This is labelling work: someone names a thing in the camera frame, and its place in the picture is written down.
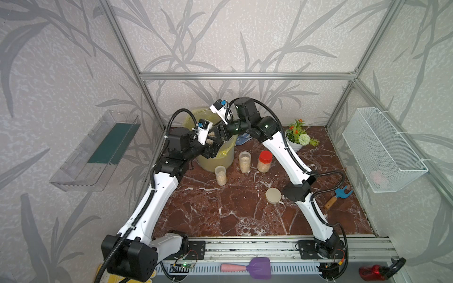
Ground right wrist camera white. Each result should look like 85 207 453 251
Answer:
210 99 230 125

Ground white wire wall basket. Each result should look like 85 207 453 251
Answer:
342 107 429 193

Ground open clear oatmeal jar tall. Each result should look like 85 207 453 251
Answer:
239 152 251 173

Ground white pot artificial flowers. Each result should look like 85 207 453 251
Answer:
285 119 319 152

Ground blue dotted work glove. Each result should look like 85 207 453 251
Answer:
235 133 252 146

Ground purple scoop pink handle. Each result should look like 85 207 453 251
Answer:
221 257 271 280

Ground red lid oatmeal jar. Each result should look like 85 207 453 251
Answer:
257 150 273 173

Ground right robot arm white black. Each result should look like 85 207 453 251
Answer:
210 97 347 259

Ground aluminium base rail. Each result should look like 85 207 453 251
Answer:
155 236 401 264

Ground clear plastic wall shelf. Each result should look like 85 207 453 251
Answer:
50 110 141 192

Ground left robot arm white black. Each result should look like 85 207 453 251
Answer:
95 108 223 283

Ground open clear oatmeal jar small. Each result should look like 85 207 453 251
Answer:
215 166 227 186

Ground mesh trash bin yellow bag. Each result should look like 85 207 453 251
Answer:
191 108 238 172

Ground green circuit board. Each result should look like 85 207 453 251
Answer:
172 262 197 271

